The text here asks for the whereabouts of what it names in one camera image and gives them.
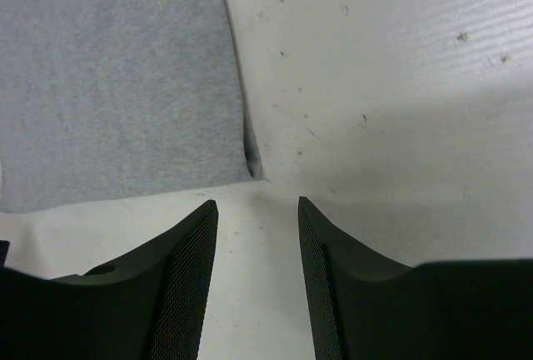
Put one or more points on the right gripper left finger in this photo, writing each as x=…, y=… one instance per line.
x=148, y=303

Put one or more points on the grey tank top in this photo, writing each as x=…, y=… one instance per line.
x=109, y=99

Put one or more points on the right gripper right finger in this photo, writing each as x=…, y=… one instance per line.
x=364, y=305

